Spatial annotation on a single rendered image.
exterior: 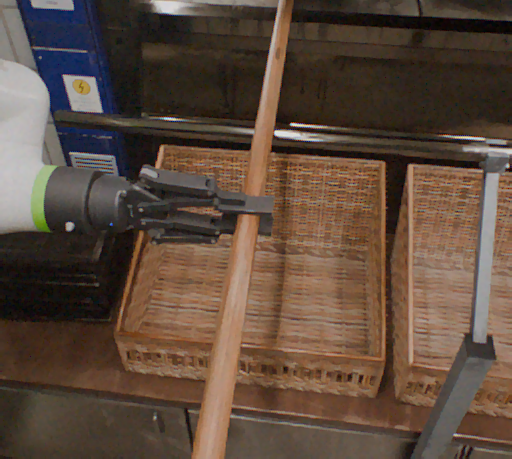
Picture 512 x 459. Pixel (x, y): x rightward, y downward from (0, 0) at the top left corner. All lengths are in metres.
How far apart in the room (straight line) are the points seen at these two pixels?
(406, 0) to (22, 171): 0.90
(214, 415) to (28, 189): 0.39
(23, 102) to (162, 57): 0.59
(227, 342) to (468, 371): 0.49
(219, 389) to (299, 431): 0.77
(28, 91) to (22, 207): 0.16
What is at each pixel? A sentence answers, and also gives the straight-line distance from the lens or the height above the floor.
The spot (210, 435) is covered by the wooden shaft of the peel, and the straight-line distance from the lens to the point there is 0.59.
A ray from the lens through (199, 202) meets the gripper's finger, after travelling 0.75.
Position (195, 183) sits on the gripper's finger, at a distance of 0.74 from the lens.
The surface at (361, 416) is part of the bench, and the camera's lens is 1.30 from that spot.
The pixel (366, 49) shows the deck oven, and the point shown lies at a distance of 1.27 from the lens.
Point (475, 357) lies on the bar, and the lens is 0.97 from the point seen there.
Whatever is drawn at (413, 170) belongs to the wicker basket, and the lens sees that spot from 1.42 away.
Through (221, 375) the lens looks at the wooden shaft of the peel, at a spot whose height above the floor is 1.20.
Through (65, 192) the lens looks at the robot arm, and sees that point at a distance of 0.78.
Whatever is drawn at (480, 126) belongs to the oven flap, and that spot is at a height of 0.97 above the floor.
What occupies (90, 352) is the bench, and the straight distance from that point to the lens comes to 1.41.
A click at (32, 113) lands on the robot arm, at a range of 0.84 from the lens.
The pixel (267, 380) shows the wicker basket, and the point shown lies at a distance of 1.29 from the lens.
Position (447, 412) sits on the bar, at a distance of 1.13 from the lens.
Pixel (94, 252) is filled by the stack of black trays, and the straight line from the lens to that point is 1.30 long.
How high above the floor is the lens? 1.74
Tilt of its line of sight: 44 degrees down
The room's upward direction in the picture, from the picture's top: straight up
